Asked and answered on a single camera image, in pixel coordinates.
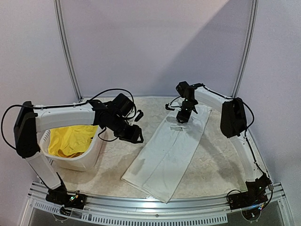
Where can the front aluminium rail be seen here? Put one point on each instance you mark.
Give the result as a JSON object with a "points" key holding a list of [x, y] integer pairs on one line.
{"points": [[117, 211]]}

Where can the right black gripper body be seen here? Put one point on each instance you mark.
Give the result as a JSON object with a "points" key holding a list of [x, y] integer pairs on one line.
{"points": [[186, 110]]}

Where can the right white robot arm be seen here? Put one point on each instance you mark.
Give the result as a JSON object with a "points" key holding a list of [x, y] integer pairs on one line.
{"points": [[233, 125]]}

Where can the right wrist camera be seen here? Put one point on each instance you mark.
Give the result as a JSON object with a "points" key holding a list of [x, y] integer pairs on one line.
{"points": [[171, 108]]}

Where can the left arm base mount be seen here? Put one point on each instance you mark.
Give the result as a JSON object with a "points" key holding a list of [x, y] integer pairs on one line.
{"points": [[61, 197]]}

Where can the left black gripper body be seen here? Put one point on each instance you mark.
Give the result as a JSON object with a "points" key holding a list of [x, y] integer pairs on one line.
{"points": [[125, 134]]}

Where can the white plastic laundry basket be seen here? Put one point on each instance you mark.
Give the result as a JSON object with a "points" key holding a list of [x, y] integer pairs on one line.
{"points": [[81, 161]]}

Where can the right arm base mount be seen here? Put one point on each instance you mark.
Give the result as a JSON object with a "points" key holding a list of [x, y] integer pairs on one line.
{"points": [[239, 200]]}

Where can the yellow garment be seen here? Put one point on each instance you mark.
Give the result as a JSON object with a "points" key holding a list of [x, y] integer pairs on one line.
{"points": [[66, 141]]}

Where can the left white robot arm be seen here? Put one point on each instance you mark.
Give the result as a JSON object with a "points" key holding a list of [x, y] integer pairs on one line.
{"points": [[113, 115]]}

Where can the white t-shirt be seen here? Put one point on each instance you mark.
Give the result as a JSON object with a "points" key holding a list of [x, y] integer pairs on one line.
{"points": [[159, 167]]}

